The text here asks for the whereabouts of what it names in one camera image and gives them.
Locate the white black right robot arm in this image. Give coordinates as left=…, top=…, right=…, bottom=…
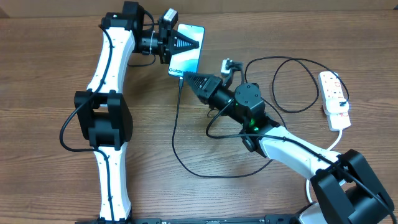
left=183, top=72, right=397, bottom=223

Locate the Samsung Galaxy S24 smartphone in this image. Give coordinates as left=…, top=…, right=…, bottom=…
left=169, top=24, right=205, bottom=77

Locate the white power strip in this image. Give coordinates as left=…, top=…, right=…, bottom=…
left=318, top=71, right=351, bottom=131

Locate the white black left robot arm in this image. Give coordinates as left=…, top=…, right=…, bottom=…
left=74, top=1, right=205, bottom=223

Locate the white charger plug adapter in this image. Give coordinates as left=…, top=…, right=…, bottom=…
left=323, top=98, right=349, bottom=115

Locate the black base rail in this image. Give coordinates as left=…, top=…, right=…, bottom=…
left=74, top=214, right=352, bottom=224

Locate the black USB charging cable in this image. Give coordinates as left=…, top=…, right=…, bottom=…
left=172, top=55, right=350, bottom=179

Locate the white power strip cord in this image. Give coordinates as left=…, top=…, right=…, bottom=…
left=305, top=129, right=344, bottom=205

